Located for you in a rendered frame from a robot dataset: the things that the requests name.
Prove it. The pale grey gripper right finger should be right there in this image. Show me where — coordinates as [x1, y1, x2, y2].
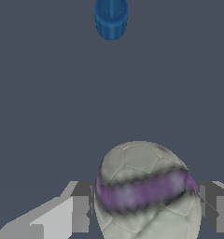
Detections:
[198, 180, 224, 233]

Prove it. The blue cylindrical cup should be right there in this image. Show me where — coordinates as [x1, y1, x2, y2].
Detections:
[93, 0, 130, 41]

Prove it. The white soccer ball purple stripe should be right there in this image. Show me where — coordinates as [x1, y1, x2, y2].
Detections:
[93, 140, 203, 239]

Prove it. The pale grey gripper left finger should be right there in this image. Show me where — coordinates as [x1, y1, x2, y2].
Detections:
[0, 180, 95, 239]

